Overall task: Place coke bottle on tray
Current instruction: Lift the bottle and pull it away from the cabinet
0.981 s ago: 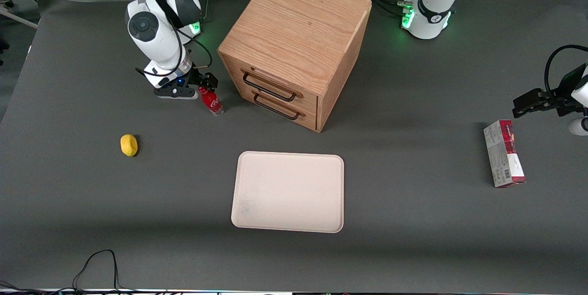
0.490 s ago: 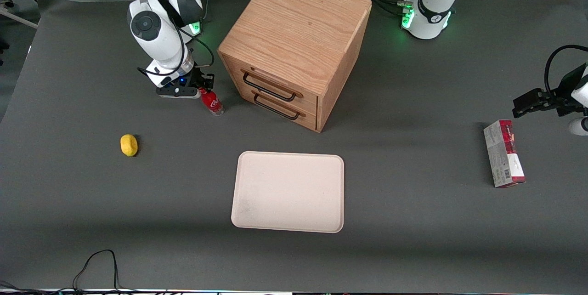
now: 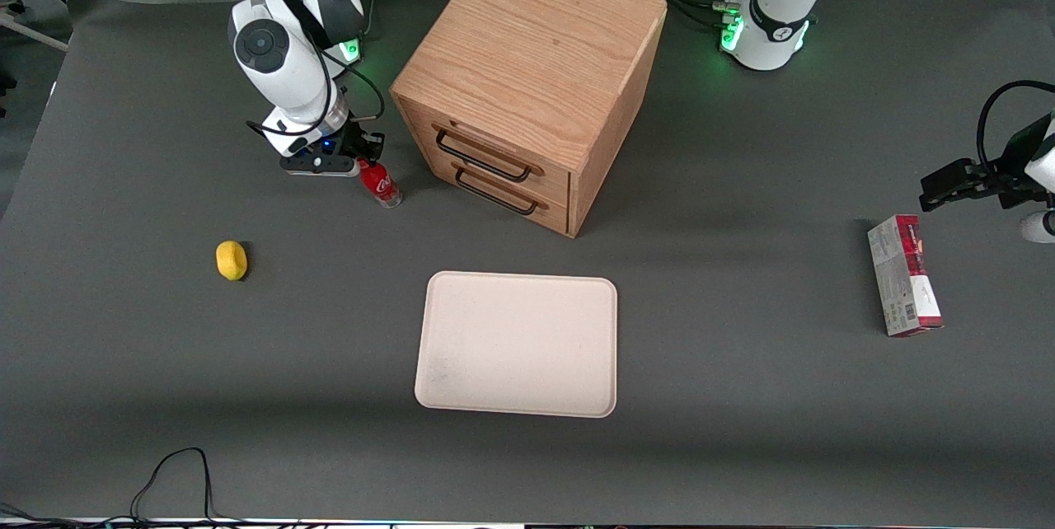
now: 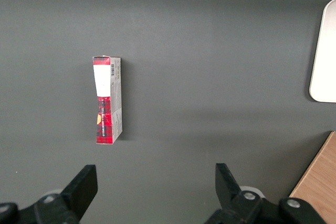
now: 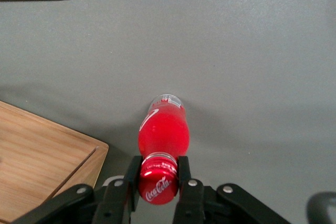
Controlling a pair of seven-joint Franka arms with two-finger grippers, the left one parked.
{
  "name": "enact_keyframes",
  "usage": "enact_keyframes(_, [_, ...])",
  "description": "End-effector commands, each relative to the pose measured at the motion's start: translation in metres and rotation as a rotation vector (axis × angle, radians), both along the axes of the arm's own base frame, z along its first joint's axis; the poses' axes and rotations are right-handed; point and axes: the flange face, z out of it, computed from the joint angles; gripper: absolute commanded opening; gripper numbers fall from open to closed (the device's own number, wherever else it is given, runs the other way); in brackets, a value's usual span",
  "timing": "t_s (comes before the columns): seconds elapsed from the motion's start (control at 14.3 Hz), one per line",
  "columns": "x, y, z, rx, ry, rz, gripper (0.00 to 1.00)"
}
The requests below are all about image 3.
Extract red and white carton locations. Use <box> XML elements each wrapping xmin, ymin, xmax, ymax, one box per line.
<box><xmin>867</xmin><ymin>214</ymin><xmax>944</xmax><ymax>338</ymax></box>

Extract cream rectangular tray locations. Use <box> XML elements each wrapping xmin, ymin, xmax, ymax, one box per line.
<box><xmin>414</xmin><ymin>270</ymin><xmax>618</xmax><ymax>419</ymax></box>

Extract black drawer handle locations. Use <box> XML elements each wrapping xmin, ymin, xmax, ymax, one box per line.
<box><xmin>456</xmin><ymin>169</ymin><xmax>538</xmax><ymax>215</ymax></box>
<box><xmin>434</xmin><ymin>129</ymin><xmax>532</xmax><ymax>183</ymax></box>

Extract yellow lemon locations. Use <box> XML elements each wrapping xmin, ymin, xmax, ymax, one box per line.
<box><xmin>216</xmin><ymin>241</ymin><xmax>248</xmax><ymax>281</ymax></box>

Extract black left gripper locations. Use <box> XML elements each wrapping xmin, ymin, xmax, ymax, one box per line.
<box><xmin>921</xmin><ymin>117</ymin><xmax>1053</xmax><ymax>213</ymax></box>

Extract black left arm base cables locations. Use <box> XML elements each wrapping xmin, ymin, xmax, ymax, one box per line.
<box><xmin>631</xmin><ymin>0</ymin><xmax>728</xmax><ymax>31</ymax></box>

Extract black cable on left wrist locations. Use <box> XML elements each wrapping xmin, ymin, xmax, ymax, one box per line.
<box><xmin>977</xmin><ymin>80</ymin><xmax>1055</xmax><ymax>167</ymax></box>

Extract wooden drawer cabinet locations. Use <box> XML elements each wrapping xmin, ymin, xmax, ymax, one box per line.
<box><xmin>390</xmin><ymin>0</ymin><xmax>668</xmax><ymax>239</ymax></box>

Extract wooden drawer front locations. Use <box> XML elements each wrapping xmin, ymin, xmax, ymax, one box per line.
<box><xmin>400</xmin><ymin>96</ymin><xmax>571</xmax><ymax>202</ymax></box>
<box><xmin>420</xmin><ymin>152</ymin><xmax>570</xmax><ymax>235</ymax></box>

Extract black looped cable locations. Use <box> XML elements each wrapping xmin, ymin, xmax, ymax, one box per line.
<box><xmin>130</xmin><ymin>447</ymin><xmax>217</xmax><ymax>526</ymax></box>

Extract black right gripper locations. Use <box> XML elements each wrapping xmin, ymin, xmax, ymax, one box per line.
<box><xmin>326</xmin><ymin>122</ymin><xmax>385</xmax><ymax>176</ymax></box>

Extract black cable along right arm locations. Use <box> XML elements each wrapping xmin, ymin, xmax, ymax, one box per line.
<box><xmin>247</xmin><ymin>0</ymin><xmax>387</xmax><ymax>138</ymax></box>

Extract red coke bottle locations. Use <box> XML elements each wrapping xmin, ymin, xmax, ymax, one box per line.
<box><xmin>358</xmin><ymin>158</ymin><xmax>403</xmax><ymax>208</ymax></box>

